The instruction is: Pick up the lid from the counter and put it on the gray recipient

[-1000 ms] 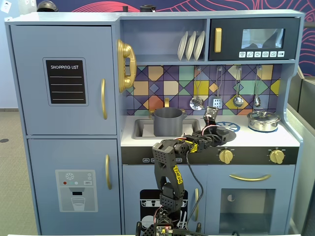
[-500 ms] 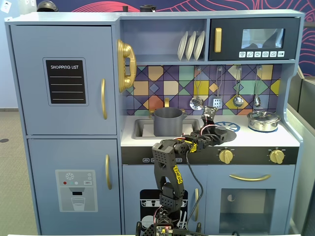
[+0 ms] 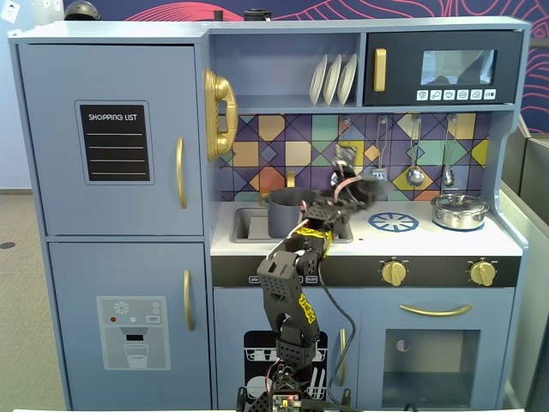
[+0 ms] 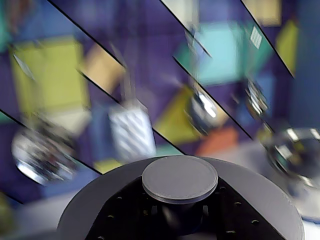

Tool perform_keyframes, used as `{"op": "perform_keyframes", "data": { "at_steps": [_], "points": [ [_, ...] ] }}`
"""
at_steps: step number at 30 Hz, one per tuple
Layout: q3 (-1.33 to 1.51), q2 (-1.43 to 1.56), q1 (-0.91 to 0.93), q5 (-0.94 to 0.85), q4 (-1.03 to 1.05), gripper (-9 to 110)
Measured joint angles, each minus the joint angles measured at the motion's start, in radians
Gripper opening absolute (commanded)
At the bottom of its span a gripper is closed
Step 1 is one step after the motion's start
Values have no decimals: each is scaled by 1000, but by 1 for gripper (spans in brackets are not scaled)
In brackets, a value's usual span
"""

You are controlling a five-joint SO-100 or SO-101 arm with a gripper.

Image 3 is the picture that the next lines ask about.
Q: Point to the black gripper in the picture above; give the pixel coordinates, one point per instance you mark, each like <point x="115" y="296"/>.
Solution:
<point x="372" y="191"/>

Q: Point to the gray round lid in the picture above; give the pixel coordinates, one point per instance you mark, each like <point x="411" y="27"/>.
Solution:
<point x="372" y="188"/>

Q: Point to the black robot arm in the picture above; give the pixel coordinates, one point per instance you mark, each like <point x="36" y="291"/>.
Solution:
<point x="281" y="283"/>

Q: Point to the black and red robot base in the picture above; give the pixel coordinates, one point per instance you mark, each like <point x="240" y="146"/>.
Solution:
<point x="283" y="395"/>

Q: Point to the shiny steel pot with lid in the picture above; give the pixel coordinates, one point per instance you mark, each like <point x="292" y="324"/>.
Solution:
<point x="459" y="212"/>

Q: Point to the steel slotted spatula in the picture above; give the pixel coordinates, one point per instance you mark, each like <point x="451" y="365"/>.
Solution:
<point x="379" y="173"/>

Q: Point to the steel ladle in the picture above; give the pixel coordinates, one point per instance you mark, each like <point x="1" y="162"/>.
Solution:
<point x="414" y="176"/>

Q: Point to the gold toy faucet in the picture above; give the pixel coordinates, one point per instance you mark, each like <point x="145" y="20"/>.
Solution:
<point x="291" y="178"/>

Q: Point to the gray plastic pot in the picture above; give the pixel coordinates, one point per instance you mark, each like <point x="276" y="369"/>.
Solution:
<point x="283" y="214"/>

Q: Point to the gold stove knob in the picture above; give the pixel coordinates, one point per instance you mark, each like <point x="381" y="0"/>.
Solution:
<point x="483" y="273"/>
<point x="393" y="273"/>

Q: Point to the small steel spoon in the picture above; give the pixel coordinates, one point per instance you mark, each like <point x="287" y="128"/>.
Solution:
<point x="448" y="177"/>

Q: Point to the gray toy sink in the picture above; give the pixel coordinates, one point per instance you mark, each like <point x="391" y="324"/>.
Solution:
<point x="249" y="223"/>

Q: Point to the white toy plate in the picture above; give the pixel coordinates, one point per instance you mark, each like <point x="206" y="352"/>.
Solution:
<point x="317" y="81"/>
<point x="331" y="81"/>
<point x="347" y="79"/>

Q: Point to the black microwave door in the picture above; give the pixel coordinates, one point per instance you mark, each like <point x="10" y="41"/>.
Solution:
<point x="403" y="64"/>

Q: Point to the blue oven door with window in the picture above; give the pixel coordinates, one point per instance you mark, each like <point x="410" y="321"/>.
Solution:
<point x="373" y="343"/>

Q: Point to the gold toy telephone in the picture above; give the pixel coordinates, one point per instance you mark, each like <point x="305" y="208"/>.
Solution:
<point x="221" y="90"/>

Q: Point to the blue dishwasher door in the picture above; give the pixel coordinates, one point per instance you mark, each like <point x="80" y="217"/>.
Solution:
<point x="229" y="322"/>

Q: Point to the black round container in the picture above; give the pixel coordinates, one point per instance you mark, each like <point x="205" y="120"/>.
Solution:
<point x="257" y="15"/>

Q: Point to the small black cylinder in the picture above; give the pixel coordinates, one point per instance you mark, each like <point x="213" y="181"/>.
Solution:
<point x="218" y="15"/>

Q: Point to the blue toy kitchen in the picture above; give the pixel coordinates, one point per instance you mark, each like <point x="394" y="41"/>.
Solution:
<point x="128" y="266"/>

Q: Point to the black shopping list board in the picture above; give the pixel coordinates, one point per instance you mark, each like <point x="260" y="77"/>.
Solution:
<point x="113" y="143"/>

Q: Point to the blue freezer door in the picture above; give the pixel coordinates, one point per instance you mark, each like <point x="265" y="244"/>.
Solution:
<point x="77" y="274"/>

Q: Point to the blue fridge door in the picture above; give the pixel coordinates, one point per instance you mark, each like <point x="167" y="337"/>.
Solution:
<point x="51" y="193"/>

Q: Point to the black helmet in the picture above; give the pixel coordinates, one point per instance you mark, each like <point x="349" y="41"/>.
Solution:
<point x="81" y="10"/>

